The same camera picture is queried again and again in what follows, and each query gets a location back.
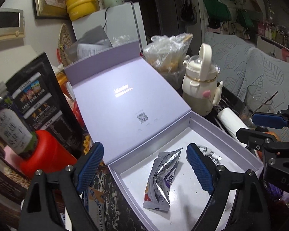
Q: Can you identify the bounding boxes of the silver purple snack packet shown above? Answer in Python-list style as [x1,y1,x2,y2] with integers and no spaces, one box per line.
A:
[143,148,183,212]

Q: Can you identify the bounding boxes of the glass mug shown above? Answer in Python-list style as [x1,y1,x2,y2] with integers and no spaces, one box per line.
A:
[239,85,278,130]

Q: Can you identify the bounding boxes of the white paper roll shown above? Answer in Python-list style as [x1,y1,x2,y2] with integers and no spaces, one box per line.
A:
[217,107,248,148]

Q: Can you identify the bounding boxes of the leaf-pattern grey cushion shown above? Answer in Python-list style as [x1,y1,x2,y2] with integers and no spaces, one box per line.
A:
[242,48,289,113]

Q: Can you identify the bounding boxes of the blue white carton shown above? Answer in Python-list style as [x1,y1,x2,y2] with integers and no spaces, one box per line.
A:
[82,187,106,231]

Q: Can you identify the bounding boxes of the red container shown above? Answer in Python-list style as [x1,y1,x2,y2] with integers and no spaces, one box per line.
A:
[20,130,77,179]

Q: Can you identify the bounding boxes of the cream cartoon water bottle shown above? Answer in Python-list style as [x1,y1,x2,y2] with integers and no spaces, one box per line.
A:
[182,43,223,116]

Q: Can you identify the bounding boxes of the dark label bottle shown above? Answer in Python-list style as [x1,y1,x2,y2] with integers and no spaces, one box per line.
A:
[0,82,37,159]

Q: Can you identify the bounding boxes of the black product box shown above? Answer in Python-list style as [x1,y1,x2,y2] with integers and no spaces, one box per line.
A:
[6,53,83,159]

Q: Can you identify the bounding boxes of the plastic bag of food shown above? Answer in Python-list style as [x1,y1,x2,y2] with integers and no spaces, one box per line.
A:
[144,33,193,90]

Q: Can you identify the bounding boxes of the green tote bag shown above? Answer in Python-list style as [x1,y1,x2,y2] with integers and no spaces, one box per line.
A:
[203,0,232,29]

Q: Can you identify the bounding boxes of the lavender gift box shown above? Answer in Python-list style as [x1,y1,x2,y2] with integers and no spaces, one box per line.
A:
[65,41,263,230]

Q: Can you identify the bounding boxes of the white mini fridge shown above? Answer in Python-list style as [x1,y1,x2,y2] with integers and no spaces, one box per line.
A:
[72,2,147,53]

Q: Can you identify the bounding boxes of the yellow pot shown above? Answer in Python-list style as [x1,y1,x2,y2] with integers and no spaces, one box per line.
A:
[66,0,98,21]

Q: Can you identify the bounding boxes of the wall intercom panel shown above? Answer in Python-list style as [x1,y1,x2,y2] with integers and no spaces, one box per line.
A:
[0,8,25,42]

